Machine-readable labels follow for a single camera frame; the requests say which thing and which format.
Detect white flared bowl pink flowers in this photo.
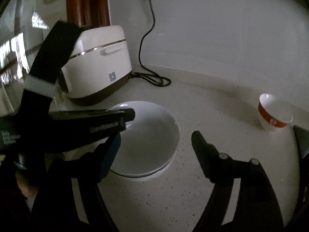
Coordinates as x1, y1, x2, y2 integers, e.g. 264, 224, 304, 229
110, 101, 180, 177

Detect red and white bowl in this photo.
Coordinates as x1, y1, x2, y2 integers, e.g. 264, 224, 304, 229
257, 93, 294, 131

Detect large white bowl green rim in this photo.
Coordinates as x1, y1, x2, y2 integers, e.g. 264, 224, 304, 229
110, 154, 177, 182

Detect person left hand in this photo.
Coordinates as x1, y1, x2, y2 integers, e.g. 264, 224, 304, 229
15, 173, 38, 200

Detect white rice cooker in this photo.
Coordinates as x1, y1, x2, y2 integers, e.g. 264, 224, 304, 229
59, 25, 132, 106

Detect black gas stove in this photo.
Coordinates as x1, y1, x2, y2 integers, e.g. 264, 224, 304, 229
293, 125, 309, 158

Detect black power cable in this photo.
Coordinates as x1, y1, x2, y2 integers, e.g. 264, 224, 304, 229
129, 0, 172, 88

